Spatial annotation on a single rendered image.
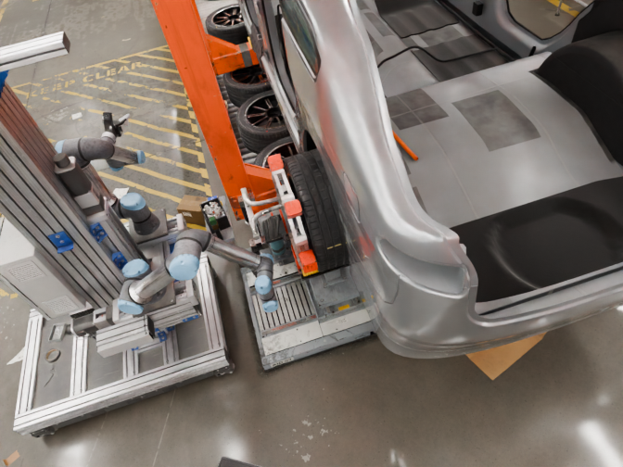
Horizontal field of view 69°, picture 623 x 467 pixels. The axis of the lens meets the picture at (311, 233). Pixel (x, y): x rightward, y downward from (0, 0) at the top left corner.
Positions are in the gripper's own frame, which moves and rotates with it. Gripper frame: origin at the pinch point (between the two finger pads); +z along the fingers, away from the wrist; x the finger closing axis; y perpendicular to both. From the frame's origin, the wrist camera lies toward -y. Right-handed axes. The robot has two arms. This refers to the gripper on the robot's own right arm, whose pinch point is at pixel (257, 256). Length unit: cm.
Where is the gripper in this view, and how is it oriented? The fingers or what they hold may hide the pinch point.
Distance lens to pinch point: 240.5
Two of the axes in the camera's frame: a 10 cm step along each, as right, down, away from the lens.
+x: -9.5, 3.0, -0.8
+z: -2.8, -7.1, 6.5
